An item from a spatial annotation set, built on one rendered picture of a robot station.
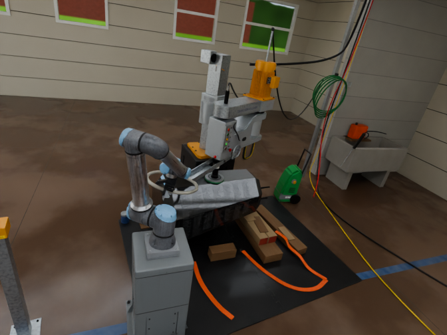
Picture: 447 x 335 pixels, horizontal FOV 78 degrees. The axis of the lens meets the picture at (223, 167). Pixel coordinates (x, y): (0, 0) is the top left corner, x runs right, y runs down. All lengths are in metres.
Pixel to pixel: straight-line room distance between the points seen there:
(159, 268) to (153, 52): 7.26
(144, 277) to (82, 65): 7.27
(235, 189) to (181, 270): 1.37
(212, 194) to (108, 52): 6.30
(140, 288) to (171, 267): 0.25
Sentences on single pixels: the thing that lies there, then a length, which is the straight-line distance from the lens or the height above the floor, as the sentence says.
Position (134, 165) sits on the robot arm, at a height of 1.53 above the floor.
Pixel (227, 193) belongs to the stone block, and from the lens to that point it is 3.09.
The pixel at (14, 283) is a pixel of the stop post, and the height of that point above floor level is 0.60.
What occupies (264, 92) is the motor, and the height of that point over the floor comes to 1.77.
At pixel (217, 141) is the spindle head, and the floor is 1.30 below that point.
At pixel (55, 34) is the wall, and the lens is 8.67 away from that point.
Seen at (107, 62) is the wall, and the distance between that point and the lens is 8.63.
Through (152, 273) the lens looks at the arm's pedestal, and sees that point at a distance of 2.02.
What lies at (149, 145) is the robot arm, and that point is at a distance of 1.57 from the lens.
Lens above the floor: 2.32
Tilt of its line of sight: 26 degrees down
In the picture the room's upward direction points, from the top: 9 degrees clockwise
